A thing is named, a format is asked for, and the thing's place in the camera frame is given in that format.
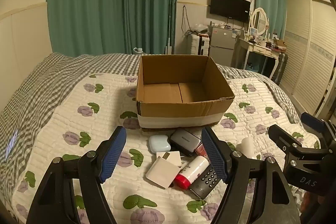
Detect white mop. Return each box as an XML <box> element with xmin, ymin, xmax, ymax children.
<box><xmin>165</xmin><ymin>0</ymin><xmax>174</xmax><ymax>54</ymax></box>

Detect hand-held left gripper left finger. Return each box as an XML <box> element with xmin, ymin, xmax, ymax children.
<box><xmin>26</xmin><ymin>126</ymin><xmax>127</xmax><ymax>224</ymax></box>

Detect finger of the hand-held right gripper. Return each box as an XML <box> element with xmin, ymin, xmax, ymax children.
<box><xmin>268</xmin><ymin>124</ymin><xmax>305</xmax><ymax>159</ymax></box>
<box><xmin>301</xmin><ymin>112</ymin><xmax>326</xmax><ymax>132</ymax></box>

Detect white dressing table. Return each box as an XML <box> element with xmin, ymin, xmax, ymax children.
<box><xmin>238</xmin><ymin>38</ymin><xmax>282</xmax><ymax>79</ymax></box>

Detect person's right forearm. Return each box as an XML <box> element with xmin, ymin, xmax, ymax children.
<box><xmin>301</xmin><ymin>191</ymin><xmax>336</xmax><ymax>224</ymax></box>

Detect white oval mirror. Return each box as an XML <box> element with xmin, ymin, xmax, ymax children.
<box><xmin>249</xmin><ymin>7</ymin><xmax>269</xmax><ymax>37</ymax></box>

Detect grey power bank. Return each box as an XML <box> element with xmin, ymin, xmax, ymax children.
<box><xmin>170</xmin><ymin>130</ymin><xmax>202</xmax><ymax>157</ymax></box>

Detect black wall television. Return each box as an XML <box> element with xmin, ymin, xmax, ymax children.
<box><xmin>209</xmin><ymin>0</ymin><xmax>251</xmax><ymax>23</ymax></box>

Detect light blue earbuds case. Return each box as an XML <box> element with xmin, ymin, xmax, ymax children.
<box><xmin>149</xmin><ymin>134</ymin><xmax>172</xmax><ymax>154</ymax></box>

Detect hanging wall cables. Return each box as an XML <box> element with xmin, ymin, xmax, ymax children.
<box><xmin>181</xmin><ymin>5</ymin><xmax>193</xmax><ymax>36</ymax></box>

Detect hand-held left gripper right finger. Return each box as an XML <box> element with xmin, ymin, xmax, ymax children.
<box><xmin>201</xmin><ymin>126</ymin><xmax>301</xmax><ymax>224</ymax></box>

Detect white louvred wardrobe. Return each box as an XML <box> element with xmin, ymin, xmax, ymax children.
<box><xmin>280</xmin><ymin>0</ymin><xmax>336</xmax><ymax>119</ymax></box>

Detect narrow green curtain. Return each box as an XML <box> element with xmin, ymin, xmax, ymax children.
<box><xmin>255</xmin><ymin>0</ymin><xmax>286</xmax><ymax>39</ymax></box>

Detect cardboard box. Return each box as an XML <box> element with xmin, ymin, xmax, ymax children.
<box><xmin>136</xmin><ymin>55</ymin><xmax>235</xmax><ymax>132</ymax></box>

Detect white tube with red cap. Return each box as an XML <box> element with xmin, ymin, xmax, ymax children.
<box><xmin>174</xmin><ymin>155</ymin><xmax>210</xmax><ymax>190</ymax></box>

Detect large white charger block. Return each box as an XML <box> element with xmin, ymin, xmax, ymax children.
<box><xmin>146</xmin><ymin>157</ymin><xmax>181</xmax><ymax>189</ymax></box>

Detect dark suitcase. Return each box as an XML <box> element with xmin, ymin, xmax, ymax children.
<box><xmin>270</xmin><ymin>52</ymin><xmax>288</xmax><ymax>85</ymax></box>

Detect small white charger plug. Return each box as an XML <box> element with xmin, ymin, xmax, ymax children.
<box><xmin>156</xmin><ymin>151</ymin><xmax>184</xmax><ymax>168</ymax></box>

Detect white floral quilt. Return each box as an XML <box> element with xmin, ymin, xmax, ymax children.
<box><xmin>12</xmin><ymin>73</ymin><xmax>322</xmax><ymax>224</ymax></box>

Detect grey fridge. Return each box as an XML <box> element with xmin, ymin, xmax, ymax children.
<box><xmin>207</xmin><ymin>25</ymin><xmax>240</xmax><ymax>67</ymax></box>

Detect black remote control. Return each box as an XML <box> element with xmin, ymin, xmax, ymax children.
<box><xmin>189</xmin><ymin>166</ymin><xmax>219</xmax><ymax>199</ymax></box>

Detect wide green curtain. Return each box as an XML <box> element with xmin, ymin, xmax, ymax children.
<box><xmin>47</xmin><ymin>0</ymin><xmax>177</xmax><ymax>58</ymax></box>

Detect white suitcase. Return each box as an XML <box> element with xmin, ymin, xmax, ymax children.
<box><xmin>189</xmin><ymin>34</ymin><xmax>210</xmax><ymax>56</ymax></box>

